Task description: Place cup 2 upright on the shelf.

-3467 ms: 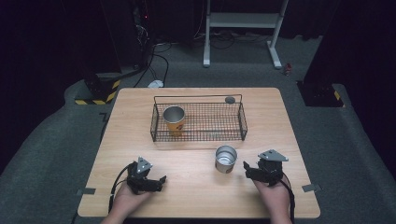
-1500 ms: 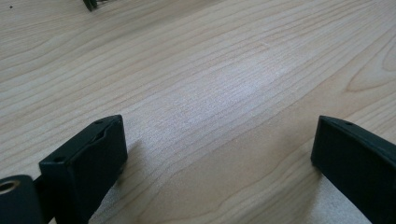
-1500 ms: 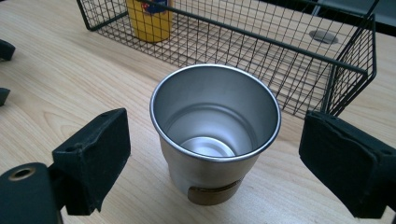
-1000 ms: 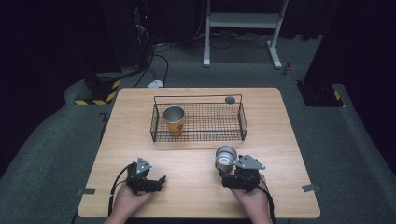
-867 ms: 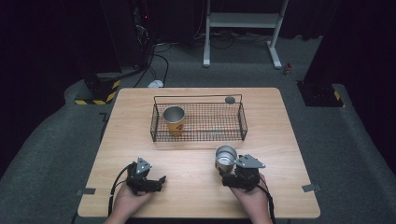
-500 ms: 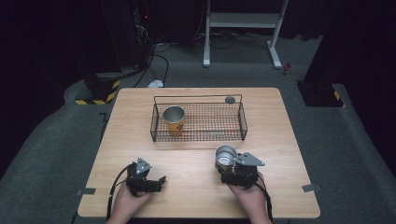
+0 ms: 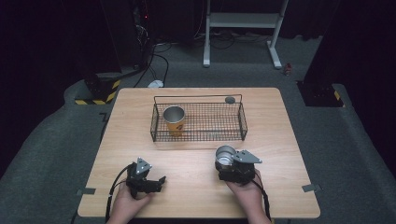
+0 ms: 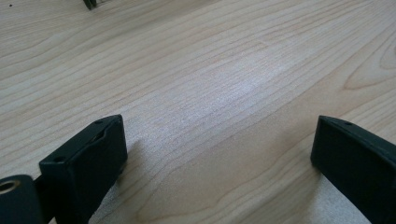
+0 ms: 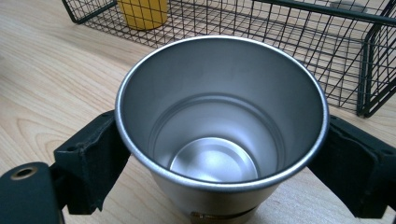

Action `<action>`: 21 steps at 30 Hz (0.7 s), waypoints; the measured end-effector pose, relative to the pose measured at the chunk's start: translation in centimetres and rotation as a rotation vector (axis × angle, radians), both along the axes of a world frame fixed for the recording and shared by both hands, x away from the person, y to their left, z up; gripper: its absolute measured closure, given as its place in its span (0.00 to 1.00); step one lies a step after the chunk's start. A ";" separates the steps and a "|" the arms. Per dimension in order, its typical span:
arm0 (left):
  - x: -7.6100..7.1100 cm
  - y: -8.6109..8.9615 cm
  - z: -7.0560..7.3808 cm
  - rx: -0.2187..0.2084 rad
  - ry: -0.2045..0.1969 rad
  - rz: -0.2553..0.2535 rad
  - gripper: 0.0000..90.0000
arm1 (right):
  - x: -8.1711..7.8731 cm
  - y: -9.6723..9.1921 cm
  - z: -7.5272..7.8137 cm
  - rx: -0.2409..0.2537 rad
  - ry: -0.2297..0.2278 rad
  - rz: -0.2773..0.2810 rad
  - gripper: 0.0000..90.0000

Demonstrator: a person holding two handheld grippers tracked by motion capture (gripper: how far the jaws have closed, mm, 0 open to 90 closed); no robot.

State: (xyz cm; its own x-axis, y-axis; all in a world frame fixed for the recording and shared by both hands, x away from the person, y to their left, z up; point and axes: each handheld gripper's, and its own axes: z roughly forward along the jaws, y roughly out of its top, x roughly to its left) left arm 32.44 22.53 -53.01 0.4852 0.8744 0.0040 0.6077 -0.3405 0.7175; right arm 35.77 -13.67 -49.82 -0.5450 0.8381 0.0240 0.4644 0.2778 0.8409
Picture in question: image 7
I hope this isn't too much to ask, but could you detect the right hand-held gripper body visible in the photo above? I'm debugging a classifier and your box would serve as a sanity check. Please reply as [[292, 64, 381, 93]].
[[218, 149, 263, 186]]

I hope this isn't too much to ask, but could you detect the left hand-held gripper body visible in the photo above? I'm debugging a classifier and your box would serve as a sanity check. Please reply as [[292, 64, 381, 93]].
[[125, 156, 157, 200]]

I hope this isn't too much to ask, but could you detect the shiny steel cup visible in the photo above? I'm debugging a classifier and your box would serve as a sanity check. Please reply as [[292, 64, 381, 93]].
[[215, 145, 238, 167]]

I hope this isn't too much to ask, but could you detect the black wire basket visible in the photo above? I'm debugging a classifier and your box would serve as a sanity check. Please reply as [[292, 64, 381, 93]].
[[149, 93, 249, 143]]

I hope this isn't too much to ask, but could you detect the orange silver-lined paper cup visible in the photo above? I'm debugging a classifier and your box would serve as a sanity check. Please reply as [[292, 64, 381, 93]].
[[162, 105, 187, 137]]

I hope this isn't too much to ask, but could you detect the person's left hand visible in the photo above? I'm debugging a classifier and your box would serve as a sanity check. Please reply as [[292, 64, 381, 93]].
[[111, 181, 154, 221]]

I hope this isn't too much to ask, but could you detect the person's right hand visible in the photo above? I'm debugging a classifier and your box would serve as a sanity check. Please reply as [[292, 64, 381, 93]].
[[224, 169, 266, 219]]

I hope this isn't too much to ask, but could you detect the grey tape strip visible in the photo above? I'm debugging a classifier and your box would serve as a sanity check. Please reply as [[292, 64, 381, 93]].
[[76, 187, 97, 197], [301, 183, 323, 193]]

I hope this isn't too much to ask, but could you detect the hazard-striped black stand base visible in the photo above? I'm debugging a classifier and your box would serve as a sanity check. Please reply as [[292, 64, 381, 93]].
[[296, 80, 346, 108], [74, 72, 121, 106]]

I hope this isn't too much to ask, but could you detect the white metal stand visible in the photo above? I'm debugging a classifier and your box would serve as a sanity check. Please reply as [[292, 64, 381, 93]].
[[202, 0, 290, 70]]

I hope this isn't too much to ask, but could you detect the dark equipment rack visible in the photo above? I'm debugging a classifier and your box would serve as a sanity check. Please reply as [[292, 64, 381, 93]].
[[99, 0, 157, 71]]

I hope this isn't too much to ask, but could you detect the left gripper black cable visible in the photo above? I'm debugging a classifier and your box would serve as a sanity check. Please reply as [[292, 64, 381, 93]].
[[105, 163, 133, 222]]

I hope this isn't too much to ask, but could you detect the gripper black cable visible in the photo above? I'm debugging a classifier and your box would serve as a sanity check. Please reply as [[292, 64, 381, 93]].
[[105, 163, 133, 222], [251, 172, 273, 222]]

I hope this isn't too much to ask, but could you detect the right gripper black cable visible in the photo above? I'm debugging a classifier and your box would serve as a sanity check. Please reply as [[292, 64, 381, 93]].
[[251, 172, 273, 222]]

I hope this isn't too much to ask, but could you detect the black floor cable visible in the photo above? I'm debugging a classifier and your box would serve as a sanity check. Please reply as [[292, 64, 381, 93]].
[[133, 43, 173, 89]]

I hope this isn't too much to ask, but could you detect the bundle of black floor cables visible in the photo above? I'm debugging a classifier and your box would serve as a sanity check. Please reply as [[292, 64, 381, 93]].
[[192, 29, 273, 50]]

